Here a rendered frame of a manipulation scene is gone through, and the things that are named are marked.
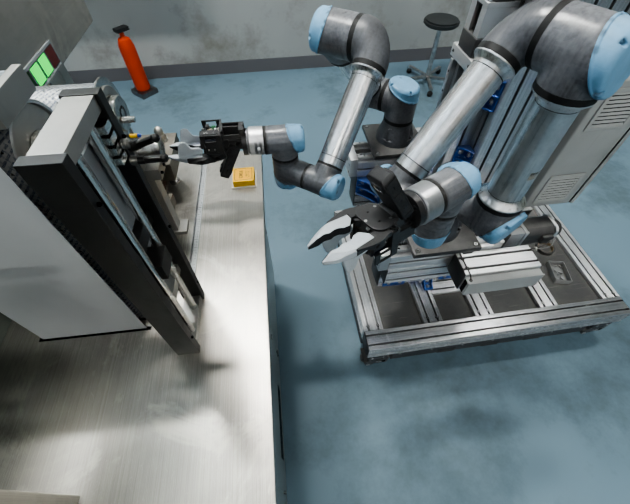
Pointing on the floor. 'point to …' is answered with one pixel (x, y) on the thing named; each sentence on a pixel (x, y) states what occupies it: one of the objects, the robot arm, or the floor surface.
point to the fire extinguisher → (134, 65)
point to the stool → (435, 45)
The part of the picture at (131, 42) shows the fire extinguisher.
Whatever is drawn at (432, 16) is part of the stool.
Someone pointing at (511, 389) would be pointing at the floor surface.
